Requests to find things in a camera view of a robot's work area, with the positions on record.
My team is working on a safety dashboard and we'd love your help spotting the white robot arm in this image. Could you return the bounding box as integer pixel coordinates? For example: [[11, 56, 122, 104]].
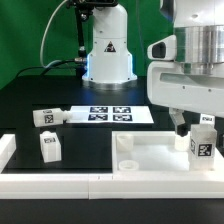
[[147, 0, 224, 136]]

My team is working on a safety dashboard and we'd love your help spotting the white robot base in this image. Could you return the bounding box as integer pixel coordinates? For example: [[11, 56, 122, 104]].
[[82, 4, 137, 90]]

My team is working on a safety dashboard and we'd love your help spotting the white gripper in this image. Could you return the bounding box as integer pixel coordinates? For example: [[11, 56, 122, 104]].
[[147, 61, 224, 137]]

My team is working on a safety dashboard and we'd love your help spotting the grey cable loop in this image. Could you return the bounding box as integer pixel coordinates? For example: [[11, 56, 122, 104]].
[[39, 0, 69, 69]]

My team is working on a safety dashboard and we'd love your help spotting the white square tabletop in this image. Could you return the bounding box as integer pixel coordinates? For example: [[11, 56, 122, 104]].
[[111, 130, 219, 174]]

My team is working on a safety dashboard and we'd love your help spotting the white U-shaped fence frame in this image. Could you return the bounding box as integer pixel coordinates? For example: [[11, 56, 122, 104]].
[[0, 130, 224, 200]]

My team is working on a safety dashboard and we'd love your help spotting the white marker sheet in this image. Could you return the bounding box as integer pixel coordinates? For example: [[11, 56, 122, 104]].
[[68, 106, 154, 124]]

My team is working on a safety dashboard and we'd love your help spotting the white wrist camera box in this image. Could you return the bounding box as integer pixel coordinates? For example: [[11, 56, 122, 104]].
[[147, 35, 177, 61]]

